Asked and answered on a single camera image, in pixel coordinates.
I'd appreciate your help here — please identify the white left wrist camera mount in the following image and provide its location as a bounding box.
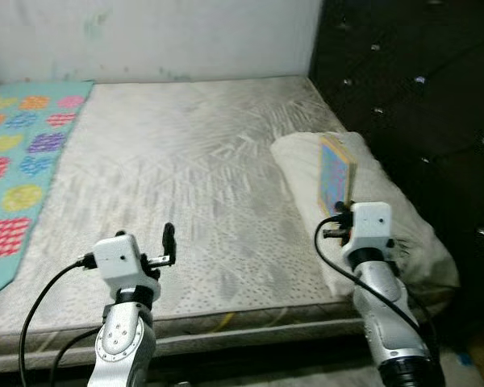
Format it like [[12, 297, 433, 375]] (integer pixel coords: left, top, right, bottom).
[[93, 234, 162, 303]]

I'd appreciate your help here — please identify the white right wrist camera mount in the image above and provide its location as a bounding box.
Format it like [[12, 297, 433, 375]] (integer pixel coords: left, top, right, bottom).
[[347, 202, 396, 252]]

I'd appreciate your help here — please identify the grey quilted mattress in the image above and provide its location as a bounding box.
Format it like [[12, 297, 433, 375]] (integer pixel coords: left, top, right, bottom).
[[0, 77, 461, 373]]

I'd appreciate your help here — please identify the dark bed base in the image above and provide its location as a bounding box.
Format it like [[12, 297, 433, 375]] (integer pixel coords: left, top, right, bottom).
[[0, 322, 469, 386]]

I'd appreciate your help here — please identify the teal blanket with colourful hearts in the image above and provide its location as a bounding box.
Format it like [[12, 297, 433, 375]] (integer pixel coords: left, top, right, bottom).
[[0, 80, 96, 303]]

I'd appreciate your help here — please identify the white pillow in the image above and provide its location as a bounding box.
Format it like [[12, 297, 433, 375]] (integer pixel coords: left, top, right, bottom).
[[270, 131, 461, 301]]

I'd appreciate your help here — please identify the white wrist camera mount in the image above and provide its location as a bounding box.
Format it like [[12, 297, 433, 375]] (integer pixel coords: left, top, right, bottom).
[[347, 202, 396, 252], [93, 234, 162, 303]]

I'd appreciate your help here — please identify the blue yellow children's book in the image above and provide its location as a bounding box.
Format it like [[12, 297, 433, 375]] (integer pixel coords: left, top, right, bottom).
[[318, 135, 358, 218]]

